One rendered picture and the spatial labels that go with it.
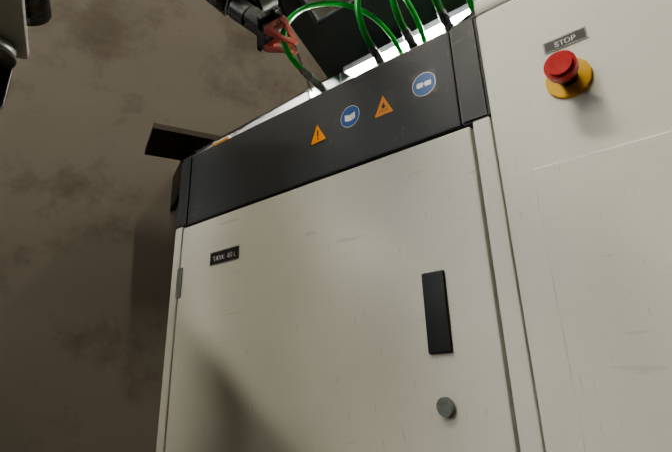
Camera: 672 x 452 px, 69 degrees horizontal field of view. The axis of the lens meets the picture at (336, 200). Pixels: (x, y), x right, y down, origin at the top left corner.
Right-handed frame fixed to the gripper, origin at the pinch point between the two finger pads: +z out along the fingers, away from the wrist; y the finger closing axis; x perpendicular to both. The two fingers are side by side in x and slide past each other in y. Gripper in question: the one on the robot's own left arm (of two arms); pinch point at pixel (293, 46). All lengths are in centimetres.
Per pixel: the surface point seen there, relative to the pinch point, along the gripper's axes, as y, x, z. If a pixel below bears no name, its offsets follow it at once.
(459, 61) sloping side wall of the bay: -33, 16, 44
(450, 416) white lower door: -18, 51, 70
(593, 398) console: -30, 44, 79
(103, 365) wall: 192, 75, -49
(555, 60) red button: -43, 20, 56
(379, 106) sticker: -23.3, 22.1, 36.8
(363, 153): -19, 28, 39
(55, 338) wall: 181, 82, -73
